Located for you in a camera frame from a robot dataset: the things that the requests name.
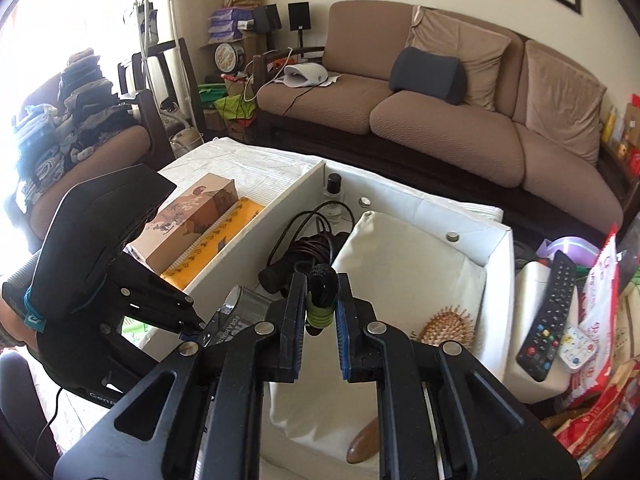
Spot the person's left hand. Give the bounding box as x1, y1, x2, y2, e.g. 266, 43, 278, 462
0, 296, 32, 348

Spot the black remote control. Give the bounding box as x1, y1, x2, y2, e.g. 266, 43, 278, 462
515, 249, 579, 384

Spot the purple plastic bowl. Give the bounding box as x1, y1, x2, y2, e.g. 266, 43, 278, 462
537, 236, 602, 272

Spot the yellow bottle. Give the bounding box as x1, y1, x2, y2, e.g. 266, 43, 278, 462
602, 105, 619, 144

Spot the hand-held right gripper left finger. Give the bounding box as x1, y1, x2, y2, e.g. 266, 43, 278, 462
52, 272, 308, 480

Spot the stack of folded clothes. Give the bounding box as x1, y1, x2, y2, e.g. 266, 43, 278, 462
11, 47, 137, 207

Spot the round printed tin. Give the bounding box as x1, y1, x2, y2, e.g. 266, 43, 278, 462
214, 42, 247, 74

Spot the black coiled cable bundle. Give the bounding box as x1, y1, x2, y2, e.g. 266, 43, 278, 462
258, 209, 352, 297

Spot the white drying rack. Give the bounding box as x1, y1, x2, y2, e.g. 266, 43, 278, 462
133, 0, 203, 133

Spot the white fabric storage box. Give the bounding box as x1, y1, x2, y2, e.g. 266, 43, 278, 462
184, 159, 516, 480

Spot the brown armchair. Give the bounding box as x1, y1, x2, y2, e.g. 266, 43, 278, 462
19, 124, 153, 253

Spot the dark wooden chair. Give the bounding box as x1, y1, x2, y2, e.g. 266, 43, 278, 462
116, 37, 175, 162

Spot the green plastic bag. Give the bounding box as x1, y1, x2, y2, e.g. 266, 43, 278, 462
199, 84, 257, 132

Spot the small white remote control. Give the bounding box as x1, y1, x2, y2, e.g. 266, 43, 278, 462
554, 326, 599, 372

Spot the stack of purple tissue packs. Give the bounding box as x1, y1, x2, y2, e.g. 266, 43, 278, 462
207, 7, 252, 45

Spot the white plastic box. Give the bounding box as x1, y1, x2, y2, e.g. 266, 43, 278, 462
504, 259, 582, 407

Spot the tan sofa back cushion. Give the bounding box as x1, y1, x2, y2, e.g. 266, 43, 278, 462
404, 5, 512, 112
524, 40, 609, 167

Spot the white massager device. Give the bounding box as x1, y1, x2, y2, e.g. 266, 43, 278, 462
283, 62, 329, 89

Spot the wooden hairbrush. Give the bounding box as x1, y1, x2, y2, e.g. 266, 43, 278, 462
346, 307, 476, 465

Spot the pile of red packets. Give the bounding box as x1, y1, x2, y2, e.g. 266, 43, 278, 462
549, 360, 640, 480

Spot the red and white snack bag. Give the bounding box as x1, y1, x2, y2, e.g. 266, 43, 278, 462
574, 224, 622, 377

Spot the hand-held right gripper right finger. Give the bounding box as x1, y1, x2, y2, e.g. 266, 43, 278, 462
336, 272, 583, 480

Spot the brown sofa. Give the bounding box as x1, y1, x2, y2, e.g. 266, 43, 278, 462
251, 0, 627, 228

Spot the dark grey lumbar pillow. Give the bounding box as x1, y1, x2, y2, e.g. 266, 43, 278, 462
389, 47, 469, 107

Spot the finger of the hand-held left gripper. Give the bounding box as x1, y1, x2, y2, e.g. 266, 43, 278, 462
97, 316, 203, 373
107, 255, 207, 335

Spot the clear glass jar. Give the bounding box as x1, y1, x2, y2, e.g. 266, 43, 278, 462
214, 284, 275, 347

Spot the brown printed tall carton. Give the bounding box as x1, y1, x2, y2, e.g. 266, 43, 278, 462
127, 172, 239, 274

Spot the perfume bottle with black cap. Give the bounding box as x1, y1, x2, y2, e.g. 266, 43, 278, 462
321, 172, 352, 227

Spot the yellow flat box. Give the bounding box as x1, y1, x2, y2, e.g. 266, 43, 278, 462
160, 197, 267, 292

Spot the black speaker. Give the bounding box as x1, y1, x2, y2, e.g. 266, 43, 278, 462
251, 4, 282, 32
287, 2, 311, 32

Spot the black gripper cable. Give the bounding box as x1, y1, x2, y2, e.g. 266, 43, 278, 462
36, 386, 65, 463

